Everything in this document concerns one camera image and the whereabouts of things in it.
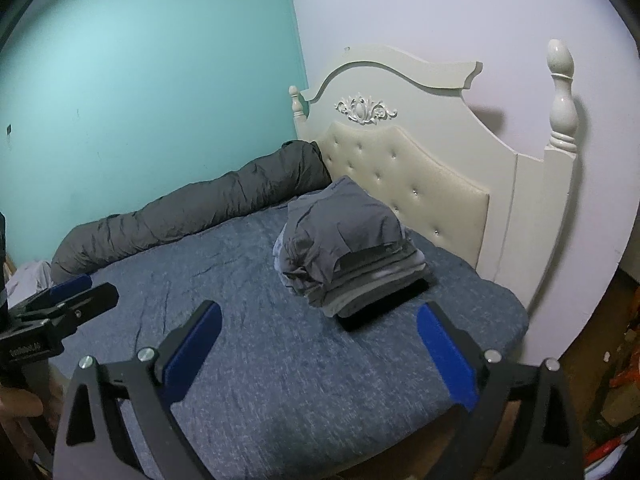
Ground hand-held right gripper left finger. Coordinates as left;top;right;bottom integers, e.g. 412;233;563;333
56;300;223;480

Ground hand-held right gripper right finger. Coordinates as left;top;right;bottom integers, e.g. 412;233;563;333
416;301;585;480

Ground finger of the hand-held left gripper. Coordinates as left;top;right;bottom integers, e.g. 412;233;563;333
10;282;120;332
50;274;94;304

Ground grey boxer shorts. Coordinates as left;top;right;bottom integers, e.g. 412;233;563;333
277;176;416;308

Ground person's left hand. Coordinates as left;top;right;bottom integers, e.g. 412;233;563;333
0;389;46;461

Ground light grey blanket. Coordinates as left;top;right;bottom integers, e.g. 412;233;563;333
5;260;56;306

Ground bed with blue-grey sheet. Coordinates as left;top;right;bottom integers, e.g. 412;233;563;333
5;190;530;480

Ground white and grey garment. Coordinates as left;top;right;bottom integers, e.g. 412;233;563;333
320;255;433;318

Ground blue garment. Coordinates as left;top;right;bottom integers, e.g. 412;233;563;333
273;227;290;268

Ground dark grey rolled duvet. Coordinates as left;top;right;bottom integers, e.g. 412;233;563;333
50;140;333;285

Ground brown cardboard box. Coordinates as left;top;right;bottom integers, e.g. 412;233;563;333
600;382;640;428

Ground red object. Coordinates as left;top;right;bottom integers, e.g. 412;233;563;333
586;437;626;467

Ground cream tufted headboard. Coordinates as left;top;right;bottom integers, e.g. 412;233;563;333
300;45;583;311

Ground cream bedpost finial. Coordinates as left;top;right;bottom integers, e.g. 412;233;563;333
289;85;308;136
544;38;582;153

